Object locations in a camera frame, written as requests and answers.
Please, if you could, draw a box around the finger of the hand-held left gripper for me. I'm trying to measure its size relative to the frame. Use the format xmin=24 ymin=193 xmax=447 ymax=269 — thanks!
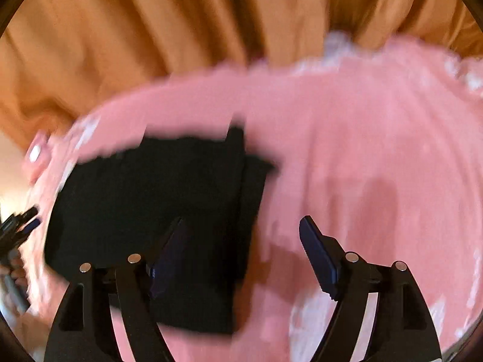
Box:
xmin=5 ymin=217 xmax=42 ymax=243
xmin=0 ymin=206 xmax=40 ymax=230

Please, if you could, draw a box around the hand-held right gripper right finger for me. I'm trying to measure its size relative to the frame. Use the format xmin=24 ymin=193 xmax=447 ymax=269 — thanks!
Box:
xmin=299 ymin=215 xmax=442 ymax=362

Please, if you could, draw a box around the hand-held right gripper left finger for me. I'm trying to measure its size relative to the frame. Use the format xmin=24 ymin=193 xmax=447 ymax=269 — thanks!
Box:
xmin=43 ymin=217 xmax=189 ymax=362

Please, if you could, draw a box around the black long-sleeve shirt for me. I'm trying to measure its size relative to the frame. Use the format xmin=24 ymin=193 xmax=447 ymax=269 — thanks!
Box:
xmin=43 ymin=124 xmax=280 ymax=336

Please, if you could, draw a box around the person's left hand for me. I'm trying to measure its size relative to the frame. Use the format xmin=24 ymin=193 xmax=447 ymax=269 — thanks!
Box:
xmin=7 ymin=256 xmax=30 ymax=289

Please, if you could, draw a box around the pink printed blanket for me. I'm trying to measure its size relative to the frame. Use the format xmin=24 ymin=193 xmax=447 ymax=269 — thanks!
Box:
xmin=23 ymin=32 xmax=483 ymax=362

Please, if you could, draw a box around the orange curtain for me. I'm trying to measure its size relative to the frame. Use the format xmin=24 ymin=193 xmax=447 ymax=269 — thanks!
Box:
xmin=0 ymin=0 xmax=483 ymax=153

